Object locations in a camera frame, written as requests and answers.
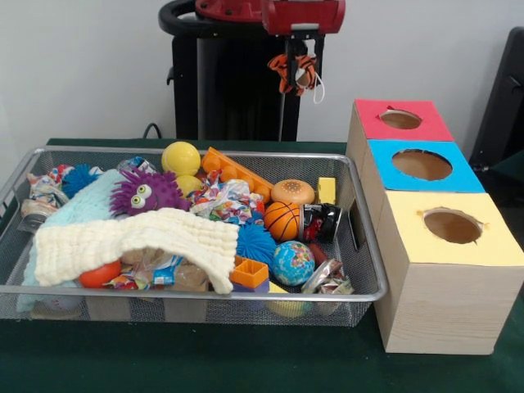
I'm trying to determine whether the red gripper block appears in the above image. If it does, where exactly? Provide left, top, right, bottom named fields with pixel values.
left=262, top=0, right=346, bottom=68

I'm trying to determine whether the striped tiger toy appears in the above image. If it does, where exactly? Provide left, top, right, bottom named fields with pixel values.
left=267, top=52, right=326, bottom=106

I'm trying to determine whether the cream waffle cloth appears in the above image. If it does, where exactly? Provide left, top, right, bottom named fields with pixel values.
left=33, top=207, right=241, bottom=294

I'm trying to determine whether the shallow clear mesh bin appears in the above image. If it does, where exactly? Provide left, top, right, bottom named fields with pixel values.
left=0, top=146, right=387, bottom=328

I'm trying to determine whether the wooden box with three holes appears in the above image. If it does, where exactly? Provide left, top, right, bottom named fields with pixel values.
left=346, top=99, right=524, bottom=355

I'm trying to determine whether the tan orange ball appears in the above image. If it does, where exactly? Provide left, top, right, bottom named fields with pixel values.
left=271, top=179, right=316, bottom=206

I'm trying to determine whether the plain yellow ball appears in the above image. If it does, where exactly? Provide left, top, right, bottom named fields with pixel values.
left=161, top=141, right=202, bottom=178

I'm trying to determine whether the orange basketball toy ball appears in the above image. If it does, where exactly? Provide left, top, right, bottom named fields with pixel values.
left=264, top=201, right=304, bottom=243

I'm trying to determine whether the large blue spiky ball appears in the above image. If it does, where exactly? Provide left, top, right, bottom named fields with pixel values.
left=236, top=223, right=278, bottom=264

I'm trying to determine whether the purple spiky ball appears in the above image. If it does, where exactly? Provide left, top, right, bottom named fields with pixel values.
left=109, top=169, right=189, bottom=218

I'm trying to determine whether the black panel on stand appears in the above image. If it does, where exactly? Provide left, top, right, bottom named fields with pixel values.
left=475, top=27, right=524, bottom=185

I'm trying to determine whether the blue patterned ball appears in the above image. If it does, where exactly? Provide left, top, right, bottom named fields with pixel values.
left=272, top=241, right=316, bottom=287

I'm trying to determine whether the long orange building block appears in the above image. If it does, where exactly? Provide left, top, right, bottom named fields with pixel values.
left=229, top=258, right=269, bottom=294

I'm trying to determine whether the light blue knitted cloth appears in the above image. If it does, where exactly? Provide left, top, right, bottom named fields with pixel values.
left=18, top=169, right=132, bottom=312

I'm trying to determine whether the dark green table cloth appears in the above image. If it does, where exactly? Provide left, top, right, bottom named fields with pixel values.
left=0, top=138, right=524, bottom=393

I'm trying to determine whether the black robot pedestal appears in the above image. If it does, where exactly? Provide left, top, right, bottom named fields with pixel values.
left=160, top=0, right=328, bottom=142

